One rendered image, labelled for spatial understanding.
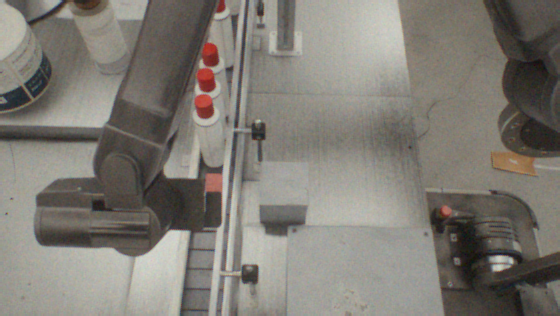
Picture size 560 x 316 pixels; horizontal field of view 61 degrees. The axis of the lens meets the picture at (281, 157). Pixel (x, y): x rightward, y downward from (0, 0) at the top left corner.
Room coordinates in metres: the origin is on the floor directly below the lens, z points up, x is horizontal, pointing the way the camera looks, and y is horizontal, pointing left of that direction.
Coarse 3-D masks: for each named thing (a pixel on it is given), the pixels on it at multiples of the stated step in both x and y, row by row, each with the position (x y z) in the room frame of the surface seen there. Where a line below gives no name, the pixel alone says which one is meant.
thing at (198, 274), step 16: (240, 64) 0.80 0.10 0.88; (240, 80) 0.75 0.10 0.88; (240, 96) 0.70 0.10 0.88; (192, 240) 0.34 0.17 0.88; (208, 240) 0.34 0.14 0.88; (224, 240) 0.34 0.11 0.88; (192, 256) 0.31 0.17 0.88; (208, 256) 0.31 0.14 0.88; (224, 256) 0.31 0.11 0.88; (192, 272) 0.27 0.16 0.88; (208, 272) 0.28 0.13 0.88; (192, 288) 0.24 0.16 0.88; (208, 288) 0.25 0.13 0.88; (192, 304) 0.22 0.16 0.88; (208, 304) 0.22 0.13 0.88
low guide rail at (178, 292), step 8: (200, 152) 0.53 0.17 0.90; (192, 168) 0.48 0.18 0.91; (192, 176) 0.46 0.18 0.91; (184, 232) 0.34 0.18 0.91; (184, 240) 0.33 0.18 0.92; (184, 248) 0.31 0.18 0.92; (184, 256) 0.29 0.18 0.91; (184, 264) 0.28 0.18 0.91; (176, 272) 0.26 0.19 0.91; (184, 272) 0.27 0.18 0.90; (176, 280) 0.25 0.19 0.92; (176, 288) 0.23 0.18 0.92; (176, 296) 0.22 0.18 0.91; (176, 304) 0.21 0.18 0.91; (176, 312) 0.19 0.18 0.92
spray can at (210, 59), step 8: (208, 48) 0.66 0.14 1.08; (216, 48) 0.66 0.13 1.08; (208, 56) 0.64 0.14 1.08; (216, 56) 0.65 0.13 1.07; (200, 64) 0.65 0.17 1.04; (208, 64) 0.64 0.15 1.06; (216, 64) 0.64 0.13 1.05; (224, 64) 0.65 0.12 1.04; (216, 72) 0.63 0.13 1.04; (224, 72) 0.65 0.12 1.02; (224, 80) 0.64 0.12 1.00; (224, 88) 0.64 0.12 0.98; (224, 96) 0.64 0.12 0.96; (224, 104) 0.64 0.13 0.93
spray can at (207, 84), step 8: (200, 72) 0.59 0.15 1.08; (208, 72) 0.59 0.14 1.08; (200, 80) 0.58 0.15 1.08; (208, 80) 0.58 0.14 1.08; (216, 80) 0.61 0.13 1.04; (200, 88) 0.58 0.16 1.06; (208, 88) 0.58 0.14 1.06; (216, 88) 0.59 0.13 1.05; (216, 96) 0.57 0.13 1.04; (216, 104) 0.57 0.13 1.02; (224, 112) 0.59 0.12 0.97; (224, 120) 0.58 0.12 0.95; (224, 128) 0.58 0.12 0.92; (224, 136) 0.58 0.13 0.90
